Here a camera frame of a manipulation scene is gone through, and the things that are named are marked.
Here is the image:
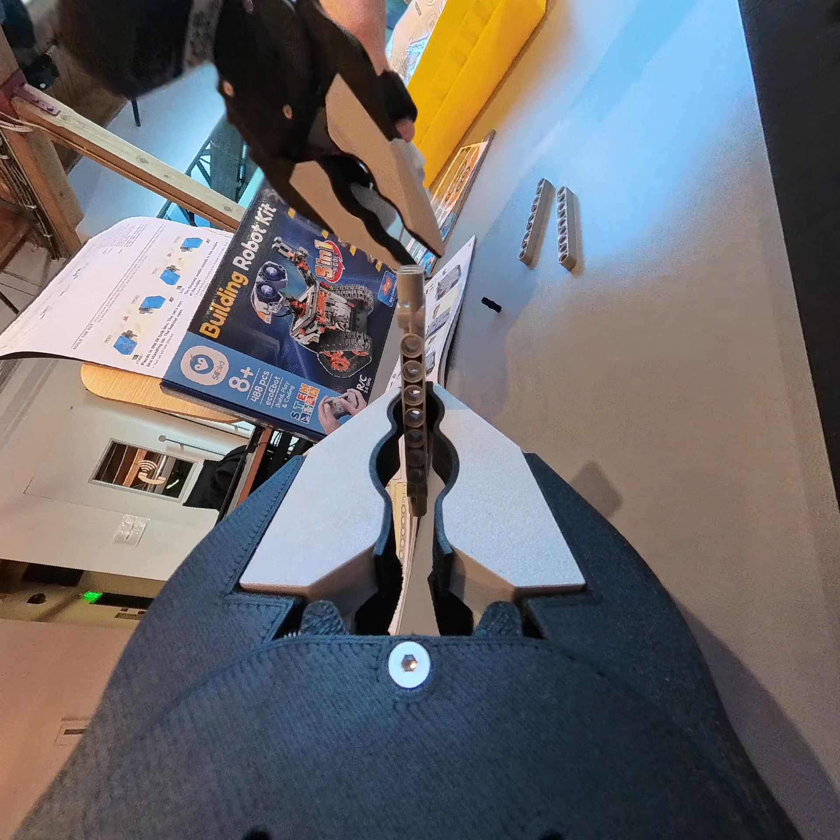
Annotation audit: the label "wooden document stand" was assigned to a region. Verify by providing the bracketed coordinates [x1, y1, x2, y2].
[80, 361, 245, 424]

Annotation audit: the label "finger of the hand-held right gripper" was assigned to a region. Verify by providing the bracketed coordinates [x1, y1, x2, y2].
[323, 71, 447, 259]
[287, 156, 412, 265]

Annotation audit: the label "blue robot kit box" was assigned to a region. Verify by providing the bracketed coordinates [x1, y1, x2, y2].
[163, 187, 403, 442]

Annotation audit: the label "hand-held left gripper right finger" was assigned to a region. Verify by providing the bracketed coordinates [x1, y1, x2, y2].
[430, 384, 586, 632]

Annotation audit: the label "wooden post frame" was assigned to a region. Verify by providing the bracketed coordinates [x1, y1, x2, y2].
[0, 29, 249, 260]

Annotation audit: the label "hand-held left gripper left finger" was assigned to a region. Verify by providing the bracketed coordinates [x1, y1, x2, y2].
[239, 387, 403, 631]

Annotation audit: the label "printed instruction sheet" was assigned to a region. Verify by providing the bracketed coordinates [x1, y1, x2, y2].
[0, 217, 235, 382]

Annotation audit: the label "black perforated pad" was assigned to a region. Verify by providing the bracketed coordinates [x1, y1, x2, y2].
[738, 0, 840, 514]

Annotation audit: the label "open instruction manual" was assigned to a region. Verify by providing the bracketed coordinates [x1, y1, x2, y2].
[387, 235, 478, 634]

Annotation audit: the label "grey beam with end connector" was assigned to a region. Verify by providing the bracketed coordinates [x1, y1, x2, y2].
[395, 264, 435, 517]

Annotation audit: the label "sticker sheet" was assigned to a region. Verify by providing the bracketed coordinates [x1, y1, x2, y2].
[430, 129, 496, 224]

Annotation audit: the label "grey holed beam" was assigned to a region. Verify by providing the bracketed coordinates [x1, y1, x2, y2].
[556, 187, 583, 272]
[518, 178, 557, 268]

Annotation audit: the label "clear plastic bags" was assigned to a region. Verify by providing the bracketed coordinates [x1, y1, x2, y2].
[387, 0, 460, 86]

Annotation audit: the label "yellow storage bin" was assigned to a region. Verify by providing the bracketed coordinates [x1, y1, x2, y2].
[407, 0, 547, 189]

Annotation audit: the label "grey desk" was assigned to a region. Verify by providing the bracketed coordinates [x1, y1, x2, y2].
[387, 0, 840, 840]

